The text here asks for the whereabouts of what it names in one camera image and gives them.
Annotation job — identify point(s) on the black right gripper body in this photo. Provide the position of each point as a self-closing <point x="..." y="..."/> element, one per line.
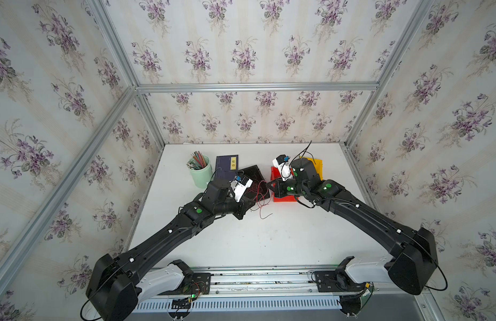
<point x="289" y="187"/>

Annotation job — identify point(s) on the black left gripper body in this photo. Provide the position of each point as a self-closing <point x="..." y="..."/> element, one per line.
<point x="239" y="208"/>

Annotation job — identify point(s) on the black plastic bin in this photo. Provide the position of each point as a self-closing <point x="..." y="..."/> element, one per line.
<point x="258" y="191"/>

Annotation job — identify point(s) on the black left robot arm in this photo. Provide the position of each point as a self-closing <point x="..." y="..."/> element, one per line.
<point x="114" y="288"/>

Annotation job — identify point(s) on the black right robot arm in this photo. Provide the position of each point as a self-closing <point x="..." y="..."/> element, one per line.
<point x="413" y="252"/>

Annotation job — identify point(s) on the red plastic bin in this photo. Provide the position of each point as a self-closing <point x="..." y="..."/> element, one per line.
<point x="288" y="199"/>

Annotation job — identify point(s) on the yellow plastic bin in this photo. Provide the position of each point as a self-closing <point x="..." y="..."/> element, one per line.
<point x="318" y="165"/>

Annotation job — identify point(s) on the dark blue book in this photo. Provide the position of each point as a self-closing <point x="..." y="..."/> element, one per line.
<point x="226" y="167"/>

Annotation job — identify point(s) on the green pen cup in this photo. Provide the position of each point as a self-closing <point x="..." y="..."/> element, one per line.
<point x="201" y="175"/>

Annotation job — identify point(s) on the coloured pencils bundle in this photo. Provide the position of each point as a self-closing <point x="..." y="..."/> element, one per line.
<point x="197" y="161"/>

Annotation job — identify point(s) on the white ventilation grille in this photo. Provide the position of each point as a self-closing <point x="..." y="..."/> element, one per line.
<point x="241" y="304"/>

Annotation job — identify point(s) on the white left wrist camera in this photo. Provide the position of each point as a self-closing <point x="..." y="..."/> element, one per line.
<point x="240" y="185"/>

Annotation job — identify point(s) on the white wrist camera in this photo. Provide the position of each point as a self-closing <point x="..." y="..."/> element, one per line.
<point x="281" y="163"/>
<point x="240" y="185"/>

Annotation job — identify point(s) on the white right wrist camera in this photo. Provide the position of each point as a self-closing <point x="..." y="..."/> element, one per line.
<point x="281" y="163"/>

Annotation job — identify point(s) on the aluminium rail frame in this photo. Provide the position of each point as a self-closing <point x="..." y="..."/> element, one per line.
<point x="263" y="281"/>

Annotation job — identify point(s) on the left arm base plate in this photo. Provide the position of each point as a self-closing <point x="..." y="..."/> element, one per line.
<point x="198" y="283"/>

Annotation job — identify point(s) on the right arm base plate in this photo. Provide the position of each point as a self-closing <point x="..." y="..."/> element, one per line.
<point x="335" y="282"/>

